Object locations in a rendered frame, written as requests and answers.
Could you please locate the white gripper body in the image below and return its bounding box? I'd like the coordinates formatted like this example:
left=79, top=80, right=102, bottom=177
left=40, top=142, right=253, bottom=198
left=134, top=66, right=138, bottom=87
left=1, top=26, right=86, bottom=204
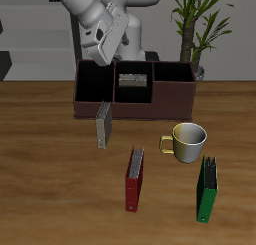
left=87, top=2, right=130, bottom=68

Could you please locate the yellow book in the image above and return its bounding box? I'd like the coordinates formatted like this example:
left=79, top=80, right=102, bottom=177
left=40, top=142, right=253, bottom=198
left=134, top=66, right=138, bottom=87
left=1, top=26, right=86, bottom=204
left=95, top=100, right=114, bottom=150
left=118, top=73, right=149, bottom=88

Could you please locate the dark brown desk caddy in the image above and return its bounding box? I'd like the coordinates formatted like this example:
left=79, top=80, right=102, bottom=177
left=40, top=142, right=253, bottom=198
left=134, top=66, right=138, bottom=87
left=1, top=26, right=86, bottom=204
left=72, top=58, right=198, bottom=122

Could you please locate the red book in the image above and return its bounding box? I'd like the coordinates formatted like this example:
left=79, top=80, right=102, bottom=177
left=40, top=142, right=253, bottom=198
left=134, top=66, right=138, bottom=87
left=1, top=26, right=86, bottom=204
left=124, top=145, right=146, bottom=214

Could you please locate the green book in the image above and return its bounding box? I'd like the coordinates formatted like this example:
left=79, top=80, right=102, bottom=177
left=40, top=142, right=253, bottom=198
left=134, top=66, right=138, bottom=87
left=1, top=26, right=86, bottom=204
left=195, top=155, right=220, bottom=224

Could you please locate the green pot plant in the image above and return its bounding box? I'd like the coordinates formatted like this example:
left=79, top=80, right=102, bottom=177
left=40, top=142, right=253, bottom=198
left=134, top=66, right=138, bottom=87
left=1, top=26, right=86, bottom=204
left=169, top=0, right=237, bottom=82

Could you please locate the yellow and white mug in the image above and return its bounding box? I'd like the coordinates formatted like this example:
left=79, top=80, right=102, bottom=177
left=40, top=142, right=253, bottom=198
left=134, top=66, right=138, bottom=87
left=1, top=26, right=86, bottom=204
left=158, top=122, right=209, bottom=165

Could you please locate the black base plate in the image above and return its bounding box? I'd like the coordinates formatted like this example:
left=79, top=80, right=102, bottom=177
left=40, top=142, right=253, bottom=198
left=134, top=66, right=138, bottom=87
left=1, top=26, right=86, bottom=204
left=144, top=50, right=161, bottom=62

